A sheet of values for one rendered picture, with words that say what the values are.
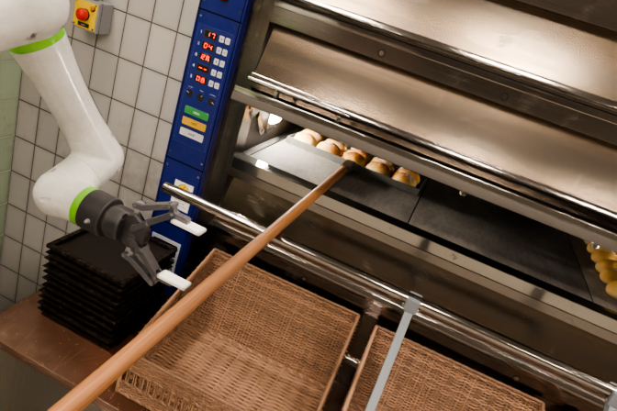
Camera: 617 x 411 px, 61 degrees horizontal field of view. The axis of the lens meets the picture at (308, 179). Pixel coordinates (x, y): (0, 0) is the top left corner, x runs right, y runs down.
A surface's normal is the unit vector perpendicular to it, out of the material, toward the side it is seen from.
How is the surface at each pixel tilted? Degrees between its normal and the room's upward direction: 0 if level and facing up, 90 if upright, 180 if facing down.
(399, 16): 70
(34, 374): 90
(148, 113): 90
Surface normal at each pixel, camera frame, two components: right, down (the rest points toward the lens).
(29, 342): 0.29, -0.89
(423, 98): -0.21, -0.07
